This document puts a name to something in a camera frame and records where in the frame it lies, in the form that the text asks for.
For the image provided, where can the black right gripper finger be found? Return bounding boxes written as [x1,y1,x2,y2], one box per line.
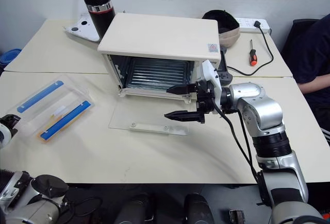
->
[166,84,199,96]
[163,110,201,123]

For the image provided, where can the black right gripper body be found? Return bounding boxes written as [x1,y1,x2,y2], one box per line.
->
[193,80,217,125]

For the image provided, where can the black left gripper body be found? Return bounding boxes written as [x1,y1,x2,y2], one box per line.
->
[0,114,22,135]

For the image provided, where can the metal oven baking tray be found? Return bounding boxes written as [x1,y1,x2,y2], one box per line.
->
[125,57,192,91]

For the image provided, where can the glass toaster oven door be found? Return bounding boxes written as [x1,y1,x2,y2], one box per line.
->
[108,97,190,136]

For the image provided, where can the clear food container blue clips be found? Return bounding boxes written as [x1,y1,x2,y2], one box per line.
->
[4,74,96,145]

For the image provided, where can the cream white toaster oven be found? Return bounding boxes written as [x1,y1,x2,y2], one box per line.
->
[97,12,223,104]

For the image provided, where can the blue roll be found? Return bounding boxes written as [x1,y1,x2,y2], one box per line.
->
[0,48,23,73]

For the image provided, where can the orange black screwdriver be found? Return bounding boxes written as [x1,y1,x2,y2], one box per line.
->
[248,39,259,67]

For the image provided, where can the black and beige cap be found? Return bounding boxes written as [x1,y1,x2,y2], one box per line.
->
[202,9,241,48]

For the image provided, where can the white power strip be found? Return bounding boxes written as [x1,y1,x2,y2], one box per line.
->
[234,17,272,35]

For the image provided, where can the dark rounded shape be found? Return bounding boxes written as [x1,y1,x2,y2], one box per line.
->
[184,193,215,224]
[113,194,153,224]

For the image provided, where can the small dark metal block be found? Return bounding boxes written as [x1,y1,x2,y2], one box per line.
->
[228,209,245,224]

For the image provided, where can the black chair back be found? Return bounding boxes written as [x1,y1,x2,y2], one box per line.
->
[280,19,319,64]

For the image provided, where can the black thermos bottle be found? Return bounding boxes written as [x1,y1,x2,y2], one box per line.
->
[81,0,116,38]

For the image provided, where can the person in dark clothes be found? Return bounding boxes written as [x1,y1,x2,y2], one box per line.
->
[292,14,330,148]

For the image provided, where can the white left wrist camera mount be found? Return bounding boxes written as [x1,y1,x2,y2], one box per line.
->
[0,124,13,150]

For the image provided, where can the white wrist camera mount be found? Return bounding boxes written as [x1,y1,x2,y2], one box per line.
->
[201,59,223,109]
[0,124,13,150]

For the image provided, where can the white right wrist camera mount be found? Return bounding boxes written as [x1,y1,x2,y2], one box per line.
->
[201,59,223,109]

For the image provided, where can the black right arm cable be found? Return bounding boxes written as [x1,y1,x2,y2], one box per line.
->
[211,101,262,184]

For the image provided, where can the black plug with cable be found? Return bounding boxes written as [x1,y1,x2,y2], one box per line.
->
[226,20,274,77]

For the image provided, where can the white camera mount part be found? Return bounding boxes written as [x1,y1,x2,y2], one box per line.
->
[63,12,102,43]

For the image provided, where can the black cable under table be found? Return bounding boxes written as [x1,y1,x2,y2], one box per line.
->
[67,197,104,217]

